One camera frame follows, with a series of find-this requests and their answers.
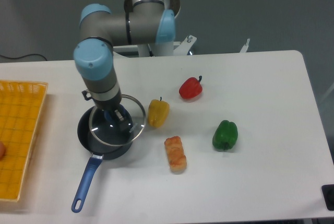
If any green bell pepper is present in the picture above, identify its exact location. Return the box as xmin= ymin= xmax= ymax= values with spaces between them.
xmin=212 ymin=120 xmax=238 ymax=151

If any black cable on floor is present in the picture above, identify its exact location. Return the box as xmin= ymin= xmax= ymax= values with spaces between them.
xmin=0 ymin=53 xmax=48 ymax=61

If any glass pot lid blue knob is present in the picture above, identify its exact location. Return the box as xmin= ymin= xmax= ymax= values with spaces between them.
xmin=89 ymin=94 xmax=146 ymax=147

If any yellow plastic basket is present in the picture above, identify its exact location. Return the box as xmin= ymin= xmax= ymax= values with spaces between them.
xmin=1 ymin=80 xmax=48 ymax=202

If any yellow bell pepper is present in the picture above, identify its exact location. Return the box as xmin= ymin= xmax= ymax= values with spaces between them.
xmin=148 ymin=97 xmax=170 ymax=128

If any dark blue saucepan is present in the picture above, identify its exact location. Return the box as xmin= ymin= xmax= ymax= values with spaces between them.
xmin=71 ymin=108 xmax=132 ymax=213

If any toasted bread loaf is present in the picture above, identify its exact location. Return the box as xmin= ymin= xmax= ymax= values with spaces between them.
xmin=164 ymin=136 xmax=187 ymax=172

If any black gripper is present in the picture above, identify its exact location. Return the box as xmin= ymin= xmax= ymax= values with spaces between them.
xmin=81 ymin=89 xmax=126 ymax=122

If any black round device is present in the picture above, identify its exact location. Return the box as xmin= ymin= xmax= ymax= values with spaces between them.
xmin=321 ymin=184 xmax=334 ymax=211

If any red bell pepper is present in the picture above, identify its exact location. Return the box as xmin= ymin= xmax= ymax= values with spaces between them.
xmin=179 ymin=76 xmax=203 ymax=100

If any white table bracket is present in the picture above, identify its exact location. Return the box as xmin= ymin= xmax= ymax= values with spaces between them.
xmin=240 ymin=38 xmax=250 ymax=53

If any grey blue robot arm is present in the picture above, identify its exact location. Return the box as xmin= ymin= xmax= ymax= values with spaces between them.
xmin=74 ymin=0 xmax=175 ymax=114

